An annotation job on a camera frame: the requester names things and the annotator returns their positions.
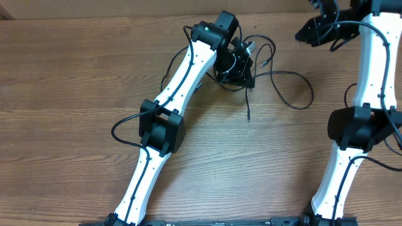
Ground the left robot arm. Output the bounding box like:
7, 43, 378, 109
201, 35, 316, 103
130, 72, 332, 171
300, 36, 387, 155
104, 11, 255, 226

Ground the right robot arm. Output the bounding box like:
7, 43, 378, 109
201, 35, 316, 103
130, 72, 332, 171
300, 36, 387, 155
295, 0, 401, 225

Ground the long black USB cable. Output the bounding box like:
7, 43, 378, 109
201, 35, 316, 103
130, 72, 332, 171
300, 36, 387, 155
160, 33, 277, 94

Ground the short black USB cable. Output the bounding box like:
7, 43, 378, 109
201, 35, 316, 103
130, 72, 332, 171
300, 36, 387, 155
344, 83, 402, 157

